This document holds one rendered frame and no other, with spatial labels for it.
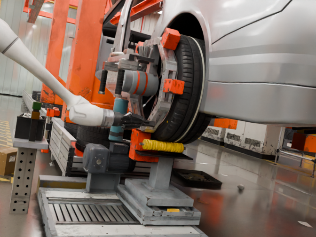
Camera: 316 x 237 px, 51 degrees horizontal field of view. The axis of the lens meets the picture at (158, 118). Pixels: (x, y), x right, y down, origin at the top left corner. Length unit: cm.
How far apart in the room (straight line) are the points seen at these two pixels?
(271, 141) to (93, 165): 491
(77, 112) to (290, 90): 94
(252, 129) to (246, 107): 544
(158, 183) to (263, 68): 103
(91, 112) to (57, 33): 271
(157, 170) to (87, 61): 88
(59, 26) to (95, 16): 194
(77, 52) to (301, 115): 152
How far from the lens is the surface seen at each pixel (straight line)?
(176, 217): 197
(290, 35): 135
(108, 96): 240
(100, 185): 243
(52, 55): 425
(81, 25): 236
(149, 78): 194
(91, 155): 219
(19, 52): 160
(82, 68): 233
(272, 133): 668
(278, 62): 134
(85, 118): 164
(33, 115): 181
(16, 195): 210
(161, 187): 210
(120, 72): 175
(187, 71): 176
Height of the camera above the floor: 77
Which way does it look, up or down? 3 degrees down
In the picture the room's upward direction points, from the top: 9 degrees clockwise
